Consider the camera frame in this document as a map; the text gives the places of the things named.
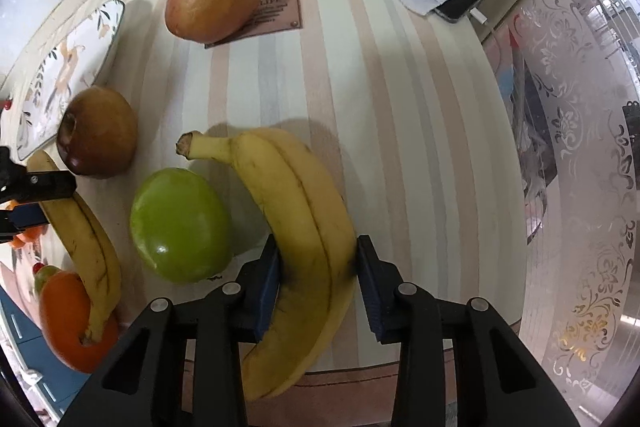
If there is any dark red apple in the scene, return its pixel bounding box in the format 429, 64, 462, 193
56, 87, 138, 179

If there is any floral ceramic tray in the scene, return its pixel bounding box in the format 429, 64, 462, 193
15, 0, 126, 160

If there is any large yellow banana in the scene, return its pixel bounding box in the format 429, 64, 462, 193
176, 128, 357, 401

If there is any black smartphone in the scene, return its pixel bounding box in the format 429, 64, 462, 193
434, 0, 482, 23

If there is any white charging cable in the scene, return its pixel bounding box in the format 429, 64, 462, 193
468, 7, 500, 33

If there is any green apple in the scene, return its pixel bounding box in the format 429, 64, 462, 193
129, 168, 232, 284

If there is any brown label plaque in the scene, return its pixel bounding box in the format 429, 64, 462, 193
204, 0, 303, 49

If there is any orange fruit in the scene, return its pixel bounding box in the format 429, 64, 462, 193
39, 271, 119, 374

